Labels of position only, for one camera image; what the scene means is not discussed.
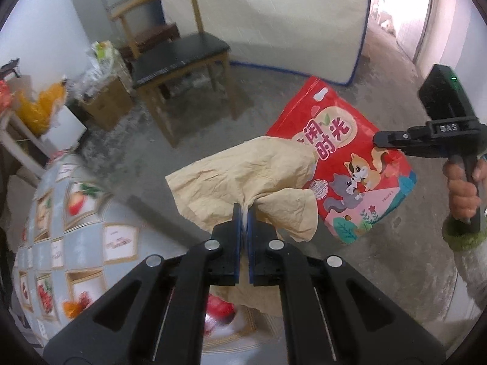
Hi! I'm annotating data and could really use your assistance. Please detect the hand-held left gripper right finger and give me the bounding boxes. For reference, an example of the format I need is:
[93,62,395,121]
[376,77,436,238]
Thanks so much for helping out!
[247,208,447,365]

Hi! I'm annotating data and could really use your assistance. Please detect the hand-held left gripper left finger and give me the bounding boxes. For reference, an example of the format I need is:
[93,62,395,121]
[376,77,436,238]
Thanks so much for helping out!
[44,202,242,365]

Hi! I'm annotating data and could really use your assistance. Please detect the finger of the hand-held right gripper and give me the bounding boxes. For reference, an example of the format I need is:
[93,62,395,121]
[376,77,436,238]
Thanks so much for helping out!
[373,123,432,157]

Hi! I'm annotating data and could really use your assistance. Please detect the beige paper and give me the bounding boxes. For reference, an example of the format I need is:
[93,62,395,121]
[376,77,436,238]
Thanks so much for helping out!
[165,135,319,316]

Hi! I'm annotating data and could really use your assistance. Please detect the red snack bag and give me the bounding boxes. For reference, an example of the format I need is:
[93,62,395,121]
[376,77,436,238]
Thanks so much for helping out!
[265,76,417,245]

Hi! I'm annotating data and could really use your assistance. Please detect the person's right forearm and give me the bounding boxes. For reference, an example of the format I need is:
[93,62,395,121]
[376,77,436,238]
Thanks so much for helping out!
[441,213,487,314]

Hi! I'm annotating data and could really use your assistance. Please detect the person's right hand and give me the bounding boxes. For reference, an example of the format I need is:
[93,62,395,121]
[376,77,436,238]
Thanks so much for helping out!
[443,154,487,222]

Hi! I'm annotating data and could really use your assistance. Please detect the fruit print tablecloth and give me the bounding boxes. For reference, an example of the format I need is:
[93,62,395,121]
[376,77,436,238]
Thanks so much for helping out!
[11,152,290,365]

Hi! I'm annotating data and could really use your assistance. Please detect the cardboard box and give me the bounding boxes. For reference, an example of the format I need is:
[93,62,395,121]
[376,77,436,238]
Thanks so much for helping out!
[78,76,134,132]

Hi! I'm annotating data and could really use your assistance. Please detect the white quilted mattress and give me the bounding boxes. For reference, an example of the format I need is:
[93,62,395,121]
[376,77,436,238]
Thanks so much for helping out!
[156,0,374,85]

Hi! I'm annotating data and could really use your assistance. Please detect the wooden chair black seat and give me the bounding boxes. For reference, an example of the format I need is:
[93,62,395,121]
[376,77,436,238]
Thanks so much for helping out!
[110,0,231,148]

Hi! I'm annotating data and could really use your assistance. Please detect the clear plastic bags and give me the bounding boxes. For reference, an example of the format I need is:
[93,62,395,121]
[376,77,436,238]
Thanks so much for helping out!
[66,59,126,99]

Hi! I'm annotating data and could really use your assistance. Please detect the dark wooden stool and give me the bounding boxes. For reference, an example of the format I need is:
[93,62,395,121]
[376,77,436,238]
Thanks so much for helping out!
[118,23,180,61]

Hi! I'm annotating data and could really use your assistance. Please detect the yellow plastic bag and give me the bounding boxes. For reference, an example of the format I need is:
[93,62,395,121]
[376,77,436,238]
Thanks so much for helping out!
[15,82,67,135]

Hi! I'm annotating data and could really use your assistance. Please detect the white side table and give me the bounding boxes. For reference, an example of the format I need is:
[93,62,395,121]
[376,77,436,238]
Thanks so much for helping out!
[0,110,50,177]

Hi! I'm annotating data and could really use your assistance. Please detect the orange red plastic bag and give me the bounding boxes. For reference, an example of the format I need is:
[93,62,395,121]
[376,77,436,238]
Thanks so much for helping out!
[0,80,12,111]

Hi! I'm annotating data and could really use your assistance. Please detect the grey refrigerator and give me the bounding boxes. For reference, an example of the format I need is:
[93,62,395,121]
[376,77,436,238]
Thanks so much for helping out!
[63,0,162,52]

